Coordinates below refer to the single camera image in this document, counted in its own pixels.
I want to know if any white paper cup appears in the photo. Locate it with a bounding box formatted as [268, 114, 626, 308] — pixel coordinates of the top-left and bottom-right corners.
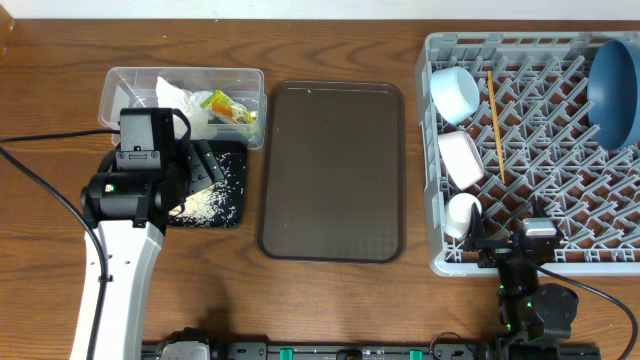
[444, 193, 482, 239]

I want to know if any white paper napkin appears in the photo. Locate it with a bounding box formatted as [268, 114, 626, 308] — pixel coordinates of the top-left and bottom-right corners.
[156, 77, 218, 140]

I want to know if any green yellow snack wrapper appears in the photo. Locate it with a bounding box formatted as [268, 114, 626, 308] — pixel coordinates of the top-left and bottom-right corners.
[201, 90, 255, 125]

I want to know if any white bowl with crumbs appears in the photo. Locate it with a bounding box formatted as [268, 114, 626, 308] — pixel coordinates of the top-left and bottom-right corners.
[437, 131, 484, 190]

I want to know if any wooden chopstick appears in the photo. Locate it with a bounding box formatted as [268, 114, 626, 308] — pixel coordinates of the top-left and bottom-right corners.
[487, 70, 506, 185]

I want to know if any blue round plate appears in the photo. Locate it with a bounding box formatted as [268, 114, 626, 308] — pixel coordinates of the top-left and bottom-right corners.
[587, 40, 639, 151]

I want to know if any light blue bowl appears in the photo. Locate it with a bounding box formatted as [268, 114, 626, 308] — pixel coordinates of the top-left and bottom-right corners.
[430, 66, 480, 125]

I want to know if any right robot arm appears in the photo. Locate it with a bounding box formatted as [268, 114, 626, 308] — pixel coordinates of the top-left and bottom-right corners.
[464, 205, 579, 359]

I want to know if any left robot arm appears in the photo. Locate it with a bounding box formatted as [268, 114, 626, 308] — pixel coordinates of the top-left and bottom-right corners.
[71, 108, 219, 359]

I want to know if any clear plastic waste bin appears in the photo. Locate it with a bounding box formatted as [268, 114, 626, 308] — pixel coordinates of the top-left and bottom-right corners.
[99, 67, 267, 150]

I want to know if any grey plastic dishwasher rack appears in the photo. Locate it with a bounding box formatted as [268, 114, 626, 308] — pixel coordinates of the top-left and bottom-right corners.
[415, 32, 639, 277]

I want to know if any spilled rice crumbs pile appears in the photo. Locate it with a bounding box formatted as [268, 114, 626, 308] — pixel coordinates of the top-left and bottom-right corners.
[169, 152, 247, 228]

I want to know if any black rectangular tray bin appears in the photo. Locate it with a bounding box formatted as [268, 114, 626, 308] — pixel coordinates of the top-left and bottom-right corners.
[169, 140, 247, 228]

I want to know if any dark brown serving tray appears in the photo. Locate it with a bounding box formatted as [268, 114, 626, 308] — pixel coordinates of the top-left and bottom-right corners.
[256, 80, 406, 264]

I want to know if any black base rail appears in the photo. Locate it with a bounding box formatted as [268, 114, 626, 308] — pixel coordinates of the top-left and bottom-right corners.
[140, 328, 601, 360]

